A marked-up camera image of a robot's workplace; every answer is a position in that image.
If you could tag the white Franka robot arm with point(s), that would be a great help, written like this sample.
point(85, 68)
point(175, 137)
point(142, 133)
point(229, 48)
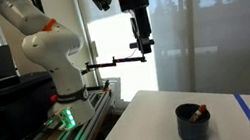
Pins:
point(58, 56)

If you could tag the dark blue plastic cup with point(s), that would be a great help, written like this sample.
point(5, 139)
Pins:
point(194, 133)

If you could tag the black camera on rod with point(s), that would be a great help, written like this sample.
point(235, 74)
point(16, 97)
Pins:
point(133, 45)

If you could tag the black camera mounting rod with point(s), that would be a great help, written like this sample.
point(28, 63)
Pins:
point(110, 63)

